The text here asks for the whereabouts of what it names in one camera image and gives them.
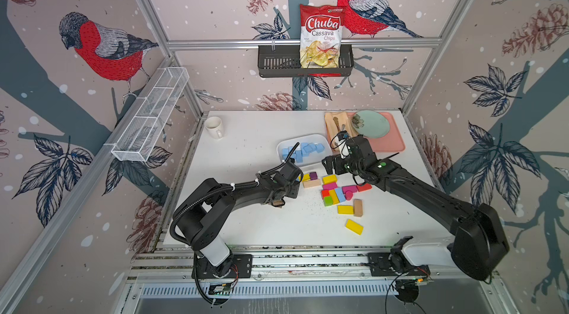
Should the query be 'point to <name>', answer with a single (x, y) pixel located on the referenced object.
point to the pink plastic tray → (392, 141)
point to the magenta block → (330, 186)
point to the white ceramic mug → (213, 127)
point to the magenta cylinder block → (348, 195)
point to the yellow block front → (354, 226)
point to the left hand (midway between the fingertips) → (296, 182)
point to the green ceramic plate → (370, 124)
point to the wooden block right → (358, 207)
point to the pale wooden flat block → (312, 183)
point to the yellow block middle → (345, 209)
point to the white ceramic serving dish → (313, 157)
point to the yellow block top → (330, 179)
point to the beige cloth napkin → (338, 121)
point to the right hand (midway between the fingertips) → (331, 157)
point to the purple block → (313, 175)
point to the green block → (328, 201)
